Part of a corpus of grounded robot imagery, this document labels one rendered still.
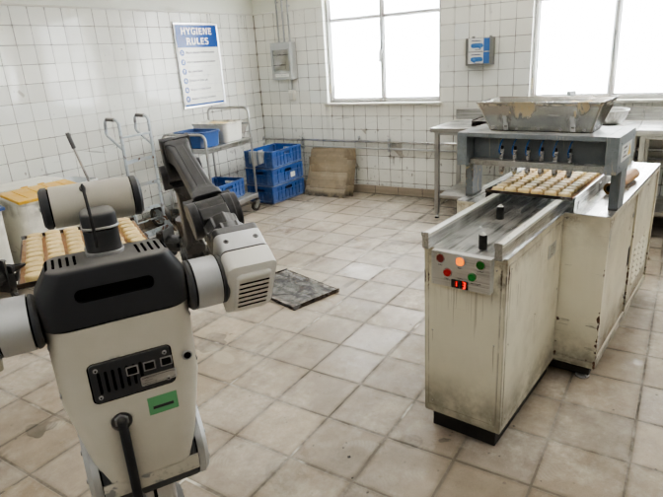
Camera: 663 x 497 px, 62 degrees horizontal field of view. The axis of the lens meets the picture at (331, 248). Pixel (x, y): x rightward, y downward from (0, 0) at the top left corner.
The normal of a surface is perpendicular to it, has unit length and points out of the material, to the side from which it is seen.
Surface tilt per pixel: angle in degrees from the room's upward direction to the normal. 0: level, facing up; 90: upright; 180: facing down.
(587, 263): 90
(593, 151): 90
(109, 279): 90
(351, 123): 90
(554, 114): 115
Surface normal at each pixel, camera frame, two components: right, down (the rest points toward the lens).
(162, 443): 0.47, 0.26
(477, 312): -0.61, 0.30
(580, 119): -0.53, 0.66
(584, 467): -0.06, -0.94
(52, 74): 0.85, 0.13
